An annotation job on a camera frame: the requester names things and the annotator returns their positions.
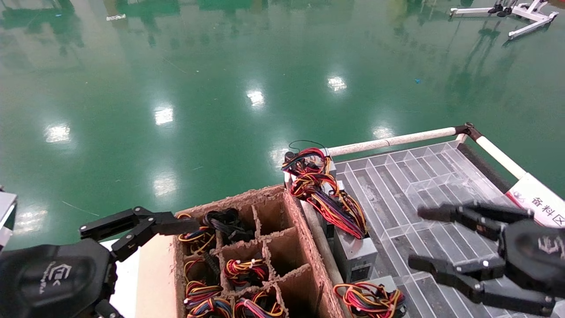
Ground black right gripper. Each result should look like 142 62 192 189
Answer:
408 201 565 317

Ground clear plastic divider tray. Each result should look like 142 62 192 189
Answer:
333 140 552 318

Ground black stand foot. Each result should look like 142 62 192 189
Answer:
489 2 515 18

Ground left edge wire bundle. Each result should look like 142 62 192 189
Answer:
188 297 234 318

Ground silver power supply, coloured wires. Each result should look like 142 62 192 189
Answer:
289 171 379 284

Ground black cable bundle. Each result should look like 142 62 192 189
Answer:
204 208 254 243

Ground bottom left wire bundle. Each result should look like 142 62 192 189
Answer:
234 296 286 318

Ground black foam strip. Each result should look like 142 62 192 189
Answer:
458 144 517 195

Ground white printed sign plate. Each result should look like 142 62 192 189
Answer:
505 173 565 228

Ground beige cardboard sheet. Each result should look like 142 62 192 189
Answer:
135 233 179 318

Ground yellow red wire bundle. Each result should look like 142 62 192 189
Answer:
224 257 271 287

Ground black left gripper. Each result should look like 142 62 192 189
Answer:
0 206 202 318

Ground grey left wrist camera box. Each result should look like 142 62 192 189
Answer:
0 192 18 250

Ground power supply with coloured wires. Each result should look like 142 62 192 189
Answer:
333 276 407 318

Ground brown cardboard divider box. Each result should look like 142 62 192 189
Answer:
174 185 349 318

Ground top yellow wire bundle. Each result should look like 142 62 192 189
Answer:
177 213 217 254

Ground purple red wire bundle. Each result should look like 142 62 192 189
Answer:
184 253 226 306

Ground white metal stand base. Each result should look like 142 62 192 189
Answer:
450 0 560 40

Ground black tube corner joint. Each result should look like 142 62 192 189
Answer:
456 122 482 142

